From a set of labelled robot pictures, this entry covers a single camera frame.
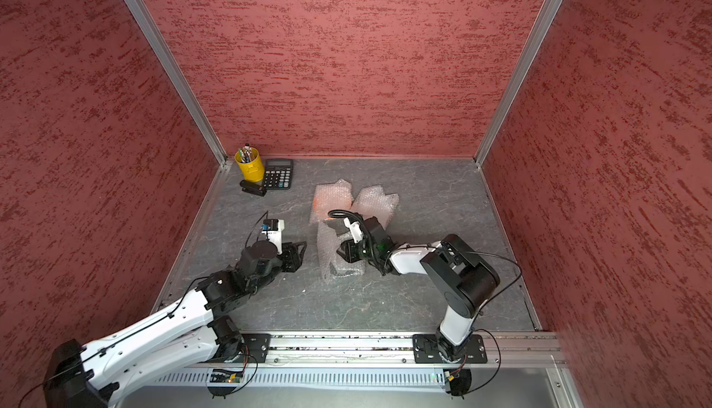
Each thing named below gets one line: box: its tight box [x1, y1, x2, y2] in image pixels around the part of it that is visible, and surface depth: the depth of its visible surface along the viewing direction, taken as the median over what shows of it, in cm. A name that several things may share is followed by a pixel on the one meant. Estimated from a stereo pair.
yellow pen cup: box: [234, 147, 265, 183], surface depth 109 cm
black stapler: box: [239, 178, 267, 197], surface depth 111 cm
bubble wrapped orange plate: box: [309, 178, 354, 223], surface depth 105 cm
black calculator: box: [263, 158, 294, 191], surface depth 115 cm
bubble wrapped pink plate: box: [350, 185, 400, 230], surface depth 105 cm
